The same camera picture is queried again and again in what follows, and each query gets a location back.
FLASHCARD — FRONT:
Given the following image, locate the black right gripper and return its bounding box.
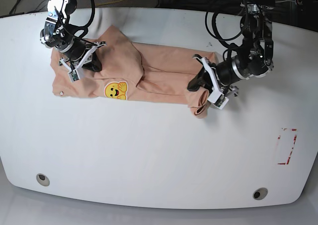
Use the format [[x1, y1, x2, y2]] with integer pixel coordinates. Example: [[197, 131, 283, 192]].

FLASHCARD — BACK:
[[61, 40, 102, 72]]

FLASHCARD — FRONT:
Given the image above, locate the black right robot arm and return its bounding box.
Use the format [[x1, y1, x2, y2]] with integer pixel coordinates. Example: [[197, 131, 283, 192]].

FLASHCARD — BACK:
[[40, 0, 106, 73]]

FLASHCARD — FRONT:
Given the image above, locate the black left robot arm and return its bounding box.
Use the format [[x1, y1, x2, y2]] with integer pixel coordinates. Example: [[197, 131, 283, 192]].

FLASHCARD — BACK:
[[187, 0, 275, 96]]

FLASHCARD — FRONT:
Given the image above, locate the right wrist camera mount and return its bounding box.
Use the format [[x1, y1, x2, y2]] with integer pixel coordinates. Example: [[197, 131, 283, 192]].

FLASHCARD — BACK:
[[59, 41, 107, 82]]

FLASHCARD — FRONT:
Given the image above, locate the left table grommet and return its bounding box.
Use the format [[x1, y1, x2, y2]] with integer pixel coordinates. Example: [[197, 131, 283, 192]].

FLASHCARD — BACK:
[[36, 173, 50, 187]]

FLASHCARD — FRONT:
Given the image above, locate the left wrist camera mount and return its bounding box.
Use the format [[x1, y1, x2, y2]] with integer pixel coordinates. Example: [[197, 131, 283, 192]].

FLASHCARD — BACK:
[[193, 54, 239, 110]]

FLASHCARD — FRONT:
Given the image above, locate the red tape rectangle marking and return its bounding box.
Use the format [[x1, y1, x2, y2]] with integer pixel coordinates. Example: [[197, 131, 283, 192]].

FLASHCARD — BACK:
[[275, 128, 298, 165]]

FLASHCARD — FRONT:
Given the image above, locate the peach t-shirt with emoji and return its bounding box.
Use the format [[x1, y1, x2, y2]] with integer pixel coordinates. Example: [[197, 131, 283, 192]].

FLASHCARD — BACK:
[[51, 26, 211, 119]]

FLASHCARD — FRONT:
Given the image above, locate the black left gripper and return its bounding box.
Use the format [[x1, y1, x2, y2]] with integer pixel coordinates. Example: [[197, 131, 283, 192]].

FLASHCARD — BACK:
[[187, 60, 242, 91]]

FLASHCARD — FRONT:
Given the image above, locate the table grommet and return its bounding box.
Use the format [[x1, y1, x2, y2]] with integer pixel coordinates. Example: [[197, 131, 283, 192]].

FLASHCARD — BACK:
[[36, 173, 50, 187], [253, 188, 268, 201]]

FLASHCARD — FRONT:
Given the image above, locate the right table grommet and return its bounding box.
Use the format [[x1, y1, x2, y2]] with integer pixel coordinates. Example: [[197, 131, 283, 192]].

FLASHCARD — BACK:
[[253, 188, 268, 201]]

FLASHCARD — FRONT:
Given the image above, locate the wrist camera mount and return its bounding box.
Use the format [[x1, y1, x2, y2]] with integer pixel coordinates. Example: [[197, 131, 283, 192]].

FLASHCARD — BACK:
[[193, 54, 239, 110], [59, 41, 107, 82]]

